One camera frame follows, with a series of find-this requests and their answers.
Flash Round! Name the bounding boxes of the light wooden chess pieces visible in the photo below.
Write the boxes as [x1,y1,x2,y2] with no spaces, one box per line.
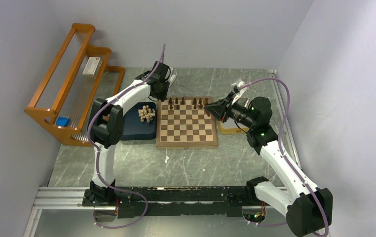
[138,105,156,123]

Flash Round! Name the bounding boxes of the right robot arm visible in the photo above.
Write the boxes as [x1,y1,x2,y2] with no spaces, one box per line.
[204,92,333,237]

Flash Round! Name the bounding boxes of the orange wooden rack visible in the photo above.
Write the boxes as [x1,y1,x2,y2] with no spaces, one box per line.
[24,23,125,147]

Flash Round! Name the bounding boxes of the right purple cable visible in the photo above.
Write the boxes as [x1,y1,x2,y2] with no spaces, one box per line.
[238,77,330,237]

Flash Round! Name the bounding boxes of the white red small box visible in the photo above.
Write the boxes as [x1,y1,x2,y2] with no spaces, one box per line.
[82,57,102,77]

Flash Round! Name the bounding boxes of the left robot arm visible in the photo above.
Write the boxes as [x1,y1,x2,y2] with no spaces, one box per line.
[84,61,176,205]

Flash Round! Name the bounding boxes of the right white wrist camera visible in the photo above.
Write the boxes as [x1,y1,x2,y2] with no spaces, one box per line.
[230,79,246,96]

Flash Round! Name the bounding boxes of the wooden chess board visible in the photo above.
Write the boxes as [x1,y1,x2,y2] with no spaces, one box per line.
[156,96,218,149]

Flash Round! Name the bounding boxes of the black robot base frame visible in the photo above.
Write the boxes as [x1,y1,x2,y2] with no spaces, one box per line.
[82,186,264,219]

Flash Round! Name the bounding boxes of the white plastic clip device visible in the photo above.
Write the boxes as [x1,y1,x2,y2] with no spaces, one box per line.
[169,74,177,86]

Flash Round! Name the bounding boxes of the blue plastic tray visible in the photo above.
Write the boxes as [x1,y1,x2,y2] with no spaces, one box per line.
[121,102,157,141]

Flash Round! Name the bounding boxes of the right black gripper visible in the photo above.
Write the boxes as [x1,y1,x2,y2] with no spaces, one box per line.
[204,91,255,129]

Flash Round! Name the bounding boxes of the yellow metal tin tray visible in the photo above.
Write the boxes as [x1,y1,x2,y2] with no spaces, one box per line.
[218,118,249,135]

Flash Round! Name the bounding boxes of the blue small box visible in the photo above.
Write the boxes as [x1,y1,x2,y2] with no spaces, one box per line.
[55,117,71,127]

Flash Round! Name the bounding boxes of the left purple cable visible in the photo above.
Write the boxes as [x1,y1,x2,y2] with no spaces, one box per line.
[86,44,166,230]

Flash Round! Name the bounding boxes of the purple cable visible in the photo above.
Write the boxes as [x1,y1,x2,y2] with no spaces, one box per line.
[86,44,166,230]
[238,77,330,237]

